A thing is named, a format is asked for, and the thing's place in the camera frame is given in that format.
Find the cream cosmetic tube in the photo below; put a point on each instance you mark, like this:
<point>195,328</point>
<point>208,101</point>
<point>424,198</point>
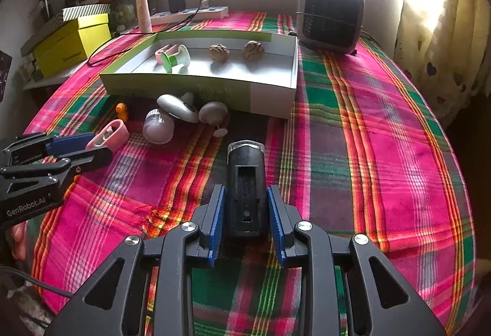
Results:
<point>144,10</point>

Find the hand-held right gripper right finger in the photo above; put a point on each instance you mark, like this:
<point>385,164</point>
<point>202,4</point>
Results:
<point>277,228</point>

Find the white grey oval gadget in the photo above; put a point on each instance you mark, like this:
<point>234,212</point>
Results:
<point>172,106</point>

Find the white round jar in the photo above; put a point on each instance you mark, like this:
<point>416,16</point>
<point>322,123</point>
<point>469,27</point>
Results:
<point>157,129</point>

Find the white power strip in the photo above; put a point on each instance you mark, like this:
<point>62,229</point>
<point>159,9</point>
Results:
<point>207,12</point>

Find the yellow cardboard box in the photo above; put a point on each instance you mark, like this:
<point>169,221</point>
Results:
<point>65,48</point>

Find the green white striped box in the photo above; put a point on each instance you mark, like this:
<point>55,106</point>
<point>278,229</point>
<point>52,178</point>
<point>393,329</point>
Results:
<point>86,10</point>

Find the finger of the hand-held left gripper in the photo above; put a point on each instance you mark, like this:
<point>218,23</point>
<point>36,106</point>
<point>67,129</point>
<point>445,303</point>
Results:
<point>73,143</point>
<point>96,158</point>

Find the white plug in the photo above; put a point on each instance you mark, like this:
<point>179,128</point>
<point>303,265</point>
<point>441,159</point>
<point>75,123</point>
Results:
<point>207,3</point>

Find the green white spool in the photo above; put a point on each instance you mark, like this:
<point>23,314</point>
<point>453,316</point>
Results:
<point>180,58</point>

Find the dark brown walnut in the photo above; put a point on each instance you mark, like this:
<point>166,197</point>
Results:
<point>254,49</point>

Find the green white cardboard box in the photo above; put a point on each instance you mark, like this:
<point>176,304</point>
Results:
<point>230,94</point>

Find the white side shelf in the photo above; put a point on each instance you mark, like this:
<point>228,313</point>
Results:
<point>46,81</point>

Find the black power adapter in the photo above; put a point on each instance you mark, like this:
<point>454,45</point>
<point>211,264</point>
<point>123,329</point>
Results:
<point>176,2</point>

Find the cream heart patterned curtain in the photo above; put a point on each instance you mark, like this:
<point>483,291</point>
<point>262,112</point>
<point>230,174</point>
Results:
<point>433,33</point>

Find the small white round gadget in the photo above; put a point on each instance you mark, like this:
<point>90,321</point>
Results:
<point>213,112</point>

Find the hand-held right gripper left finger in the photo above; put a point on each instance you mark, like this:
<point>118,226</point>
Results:
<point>216,225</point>

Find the grey space heater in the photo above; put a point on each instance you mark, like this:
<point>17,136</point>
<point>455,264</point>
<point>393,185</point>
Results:
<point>330,14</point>

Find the black battery charger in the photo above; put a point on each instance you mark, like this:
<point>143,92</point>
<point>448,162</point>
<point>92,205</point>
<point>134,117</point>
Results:
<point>245,167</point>

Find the light brown walnut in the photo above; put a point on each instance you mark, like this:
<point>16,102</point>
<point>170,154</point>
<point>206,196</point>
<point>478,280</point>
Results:
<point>218,52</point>

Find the pink clip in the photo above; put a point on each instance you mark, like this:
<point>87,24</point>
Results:
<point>117,133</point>

